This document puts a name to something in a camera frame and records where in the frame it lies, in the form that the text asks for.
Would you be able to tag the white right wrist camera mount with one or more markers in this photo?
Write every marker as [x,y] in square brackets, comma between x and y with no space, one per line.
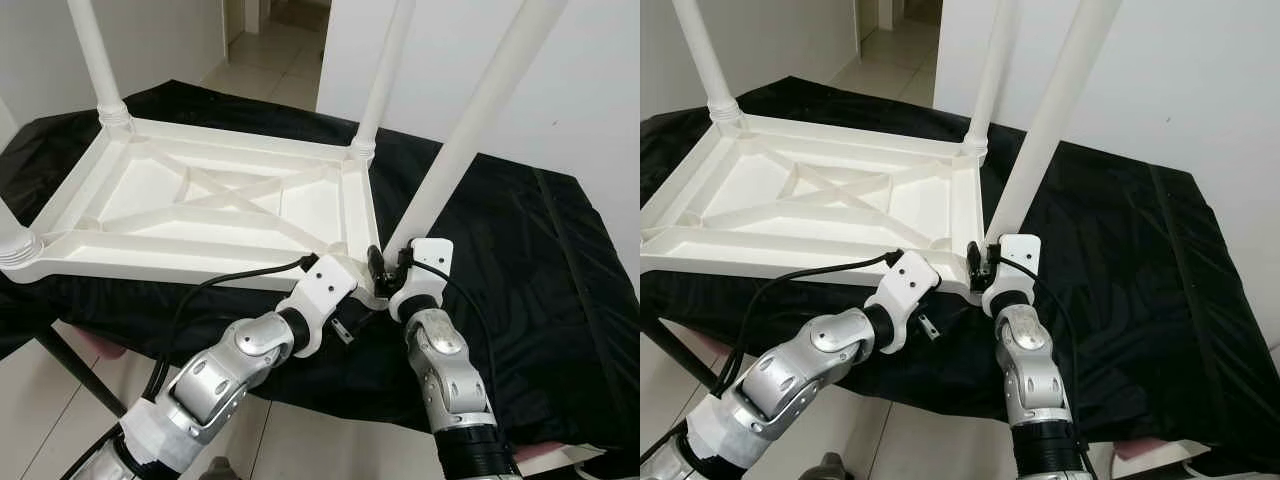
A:
[430,255]
[1020,252]

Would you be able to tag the grey left robot foot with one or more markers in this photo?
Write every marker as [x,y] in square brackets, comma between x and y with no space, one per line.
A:
[218,470]
[832,468]

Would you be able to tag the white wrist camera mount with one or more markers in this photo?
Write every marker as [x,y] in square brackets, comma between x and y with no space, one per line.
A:
[325,280]
[1020,252]
[908,278]
[430,255]

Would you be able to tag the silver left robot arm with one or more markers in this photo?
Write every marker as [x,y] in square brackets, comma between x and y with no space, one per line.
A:
[800,375]
[220,370]

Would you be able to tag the black table cloth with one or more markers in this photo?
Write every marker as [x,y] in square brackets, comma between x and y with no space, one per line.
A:
[1190,330]
[570,330]

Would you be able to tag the white plastic children table top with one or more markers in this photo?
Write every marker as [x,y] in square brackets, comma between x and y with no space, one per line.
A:
[130,200]
[740,195]

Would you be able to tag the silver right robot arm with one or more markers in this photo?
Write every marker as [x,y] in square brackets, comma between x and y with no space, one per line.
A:
[445,360]
[1030,360]

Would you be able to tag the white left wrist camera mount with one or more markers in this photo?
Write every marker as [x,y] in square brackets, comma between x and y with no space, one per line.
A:
[908,278]
[325,280]

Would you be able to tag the white plastic table leg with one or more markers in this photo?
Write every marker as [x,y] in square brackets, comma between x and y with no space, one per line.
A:
[95,50]
[480,110]
[705,50]
[992,70]
[1055,100]
[15,240]
[385,70]

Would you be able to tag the pink table with black legs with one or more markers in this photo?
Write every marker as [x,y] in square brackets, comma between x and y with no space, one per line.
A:
[85,378]
[685,362]

